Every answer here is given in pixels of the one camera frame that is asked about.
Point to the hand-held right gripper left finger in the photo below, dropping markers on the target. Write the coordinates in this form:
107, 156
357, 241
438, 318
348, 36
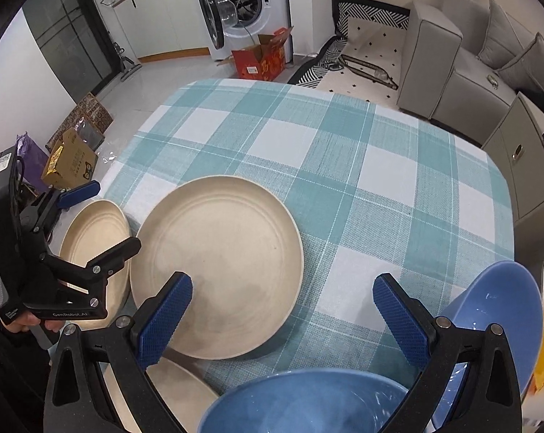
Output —
166, 320

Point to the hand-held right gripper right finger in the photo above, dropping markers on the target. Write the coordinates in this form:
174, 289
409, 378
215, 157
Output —
400, 320

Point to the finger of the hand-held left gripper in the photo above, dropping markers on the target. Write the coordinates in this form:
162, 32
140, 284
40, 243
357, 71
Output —
114, 257
80, 191

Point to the large beige plate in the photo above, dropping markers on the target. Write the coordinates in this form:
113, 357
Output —
217, 243

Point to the blue bowl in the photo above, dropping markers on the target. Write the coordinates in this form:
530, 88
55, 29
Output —
299, 401
493, 293

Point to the person's left forearm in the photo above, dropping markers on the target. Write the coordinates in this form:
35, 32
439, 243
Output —
10, 383

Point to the person's left hand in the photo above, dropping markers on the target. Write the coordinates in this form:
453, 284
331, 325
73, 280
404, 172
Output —
23, 323

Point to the yellow brown carton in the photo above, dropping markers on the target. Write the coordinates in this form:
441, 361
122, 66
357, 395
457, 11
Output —
71, 160

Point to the purple plastic bag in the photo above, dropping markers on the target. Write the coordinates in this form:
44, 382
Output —
32, 162

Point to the brown patterned flat box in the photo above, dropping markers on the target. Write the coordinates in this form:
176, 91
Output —
82, 117

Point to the upright vacuum cleaner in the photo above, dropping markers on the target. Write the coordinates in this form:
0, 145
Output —
127, 65

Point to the black framed glass door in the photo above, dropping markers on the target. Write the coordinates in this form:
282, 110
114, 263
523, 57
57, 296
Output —
64, 31

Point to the teal checked tablecloth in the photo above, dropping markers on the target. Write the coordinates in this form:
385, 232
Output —
344, 167

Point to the grey bedside cabinet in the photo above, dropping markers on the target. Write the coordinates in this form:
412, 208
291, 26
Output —
511, 176

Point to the white kitchen base cabinet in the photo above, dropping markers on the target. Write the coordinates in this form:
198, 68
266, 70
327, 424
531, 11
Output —
163, 18

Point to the red cardboard box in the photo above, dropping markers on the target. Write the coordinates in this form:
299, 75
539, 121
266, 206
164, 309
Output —
253, 63

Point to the small metal keyring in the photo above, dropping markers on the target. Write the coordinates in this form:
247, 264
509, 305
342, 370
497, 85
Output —
494, 82

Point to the grey sofa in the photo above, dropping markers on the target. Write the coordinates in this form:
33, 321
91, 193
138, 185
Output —
434, 54

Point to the black white patterned rug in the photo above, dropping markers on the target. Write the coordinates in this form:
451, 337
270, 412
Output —
371, 43

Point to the grey sofa cushion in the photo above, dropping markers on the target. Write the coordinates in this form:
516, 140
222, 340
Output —
499, 31
526, 65

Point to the black folding frame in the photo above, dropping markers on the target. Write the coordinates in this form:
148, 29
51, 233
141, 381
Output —
371, 72

